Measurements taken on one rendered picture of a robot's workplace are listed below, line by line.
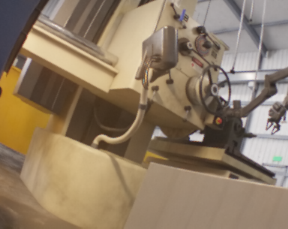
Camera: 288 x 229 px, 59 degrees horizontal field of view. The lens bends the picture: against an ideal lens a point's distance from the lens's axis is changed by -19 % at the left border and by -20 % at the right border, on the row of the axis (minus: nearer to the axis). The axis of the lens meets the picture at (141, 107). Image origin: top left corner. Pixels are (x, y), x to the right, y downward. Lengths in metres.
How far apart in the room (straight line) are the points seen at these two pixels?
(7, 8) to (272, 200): 0.65
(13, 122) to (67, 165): 2.22
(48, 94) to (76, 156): 0.65
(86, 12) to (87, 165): 1.37
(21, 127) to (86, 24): 2.05
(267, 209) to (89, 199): 1.68
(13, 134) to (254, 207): 3.90
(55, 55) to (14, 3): 1.46
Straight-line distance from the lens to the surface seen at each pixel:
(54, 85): 2.47
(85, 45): 2.25
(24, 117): 4.19
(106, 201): 2.07
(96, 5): 2.75
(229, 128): 2.59
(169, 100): 2.20
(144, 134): 2.88
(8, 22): 0.65
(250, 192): 0.47
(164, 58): 1.50
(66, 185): 2.05
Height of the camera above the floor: 0.52
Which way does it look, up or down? 13 degrees up
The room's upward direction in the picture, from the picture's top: 20 degrees clockwise
